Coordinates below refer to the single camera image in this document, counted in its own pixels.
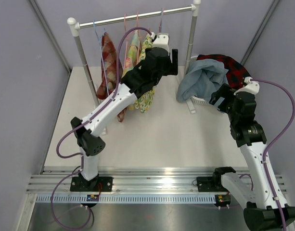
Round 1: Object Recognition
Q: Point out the red black plaid skirt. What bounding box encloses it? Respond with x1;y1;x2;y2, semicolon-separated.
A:
197;54;251;90

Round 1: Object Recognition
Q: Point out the light blue denim garment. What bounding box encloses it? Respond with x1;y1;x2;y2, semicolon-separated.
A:
176;59;229;103

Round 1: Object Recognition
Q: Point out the pink wire hanger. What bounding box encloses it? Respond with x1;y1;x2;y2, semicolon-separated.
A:
157;8;164;33

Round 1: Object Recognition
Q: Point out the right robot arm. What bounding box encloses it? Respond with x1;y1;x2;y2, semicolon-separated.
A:
209;82;295;231

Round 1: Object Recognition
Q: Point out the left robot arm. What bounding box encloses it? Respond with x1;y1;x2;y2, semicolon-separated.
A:
71;47;178;192

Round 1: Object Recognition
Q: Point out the pink hanger on rack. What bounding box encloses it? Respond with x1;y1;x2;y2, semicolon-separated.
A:
136;12;141;64
123;13;129;68

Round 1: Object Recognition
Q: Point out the white plastic perforated basket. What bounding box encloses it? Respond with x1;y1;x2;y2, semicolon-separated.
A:
189;56;209;106

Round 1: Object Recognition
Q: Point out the pastel tie-dye garment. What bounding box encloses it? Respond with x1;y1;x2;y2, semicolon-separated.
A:
123;30;141;76

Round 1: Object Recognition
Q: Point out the yellow green floral garment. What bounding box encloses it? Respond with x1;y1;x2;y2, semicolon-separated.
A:
134;34;155;113

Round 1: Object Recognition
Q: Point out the red beige checked garment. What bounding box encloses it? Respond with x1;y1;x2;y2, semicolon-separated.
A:
96;32;128;123

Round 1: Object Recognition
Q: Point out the white metal clothes rack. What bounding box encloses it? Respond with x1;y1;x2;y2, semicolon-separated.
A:
66;0;202;136

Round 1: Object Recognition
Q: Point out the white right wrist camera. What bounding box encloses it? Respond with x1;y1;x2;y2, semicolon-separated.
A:
234;77;260;95

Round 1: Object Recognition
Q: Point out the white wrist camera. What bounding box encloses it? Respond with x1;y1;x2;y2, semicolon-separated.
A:
234;77;260;95
151;32;170;52

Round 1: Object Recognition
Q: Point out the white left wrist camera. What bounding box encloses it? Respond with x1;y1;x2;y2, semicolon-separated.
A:
151;32;170;52

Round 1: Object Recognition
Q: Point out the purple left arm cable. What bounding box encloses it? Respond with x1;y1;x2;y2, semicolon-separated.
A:
50;27;153;229

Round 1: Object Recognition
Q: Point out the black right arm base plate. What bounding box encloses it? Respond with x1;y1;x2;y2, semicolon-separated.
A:
192;177;227;193

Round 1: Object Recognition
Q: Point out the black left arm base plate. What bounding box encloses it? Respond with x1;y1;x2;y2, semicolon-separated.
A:
70;176;113;192

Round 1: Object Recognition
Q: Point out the aluminium mounting rail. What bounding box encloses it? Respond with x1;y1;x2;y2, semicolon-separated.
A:
26;166;287;194

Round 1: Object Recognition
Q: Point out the white slotted cable duct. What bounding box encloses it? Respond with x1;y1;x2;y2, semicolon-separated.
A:
36;194;216;204

